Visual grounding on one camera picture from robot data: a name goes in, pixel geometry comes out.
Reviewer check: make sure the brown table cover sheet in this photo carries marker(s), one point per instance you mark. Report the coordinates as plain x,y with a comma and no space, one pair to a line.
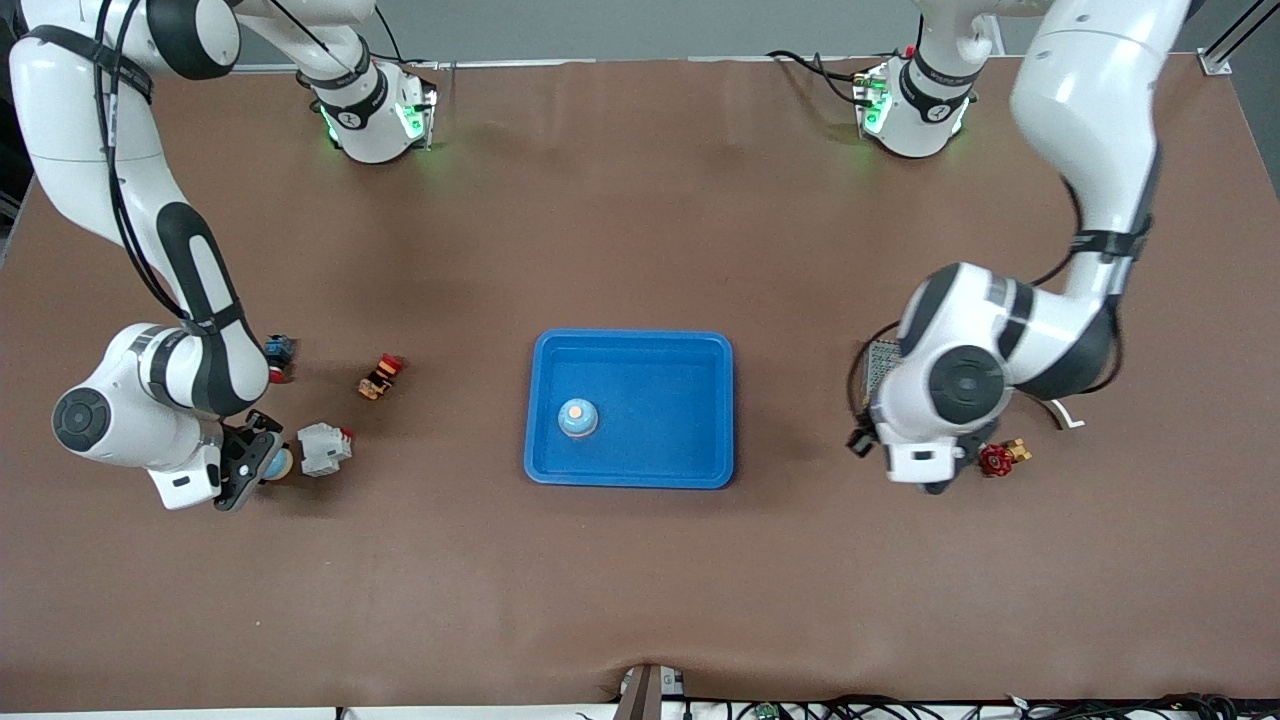
640,580

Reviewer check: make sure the green lit connector box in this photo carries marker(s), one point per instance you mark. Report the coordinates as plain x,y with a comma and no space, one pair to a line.
872,100
415,118

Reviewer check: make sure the white circuit breaker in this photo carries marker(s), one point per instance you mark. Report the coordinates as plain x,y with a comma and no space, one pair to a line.
322,448

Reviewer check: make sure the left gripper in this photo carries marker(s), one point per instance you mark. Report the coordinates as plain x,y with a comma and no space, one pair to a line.
971,446

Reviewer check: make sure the small green circuit board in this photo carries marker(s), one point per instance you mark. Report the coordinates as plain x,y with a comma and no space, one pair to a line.
767,711

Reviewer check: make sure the red emergency stop button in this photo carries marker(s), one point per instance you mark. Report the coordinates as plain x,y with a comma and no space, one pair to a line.
283,350

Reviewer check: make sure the orange red selector switch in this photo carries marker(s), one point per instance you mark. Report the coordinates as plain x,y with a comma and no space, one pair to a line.
380,377

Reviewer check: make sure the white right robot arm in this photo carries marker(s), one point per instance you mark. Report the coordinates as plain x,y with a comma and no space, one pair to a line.
80,120

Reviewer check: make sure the aluminium frame corner post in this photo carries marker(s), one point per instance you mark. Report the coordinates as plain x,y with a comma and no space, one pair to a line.
1215,62

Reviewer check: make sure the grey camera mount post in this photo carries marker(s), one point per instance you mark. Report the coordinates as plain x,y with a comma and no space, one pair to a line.
640,695

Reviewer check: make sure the blue desk bell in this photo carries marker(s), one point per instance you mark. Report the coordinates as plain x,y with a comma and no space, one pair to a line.
578,419
280,466

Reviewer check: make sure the blue plastic tray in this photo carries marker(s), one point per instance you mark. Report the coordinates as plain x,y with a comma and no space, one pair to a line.
650,400

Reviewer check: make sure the metal mesh power supply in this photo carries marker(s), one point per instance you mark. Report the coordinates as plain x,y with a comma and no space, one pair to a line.
880,365

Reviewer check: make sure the white curved bracket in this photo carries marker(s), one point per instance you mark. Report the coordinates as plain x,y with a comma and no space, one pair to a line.
1065,415

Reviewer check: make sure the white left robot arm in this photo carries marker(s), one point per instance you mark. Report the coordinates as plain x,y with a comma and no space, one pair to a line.
1090,100

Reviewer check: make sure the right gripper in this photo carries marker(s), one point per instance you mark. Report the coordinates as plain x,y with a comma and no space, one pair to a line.
262,430

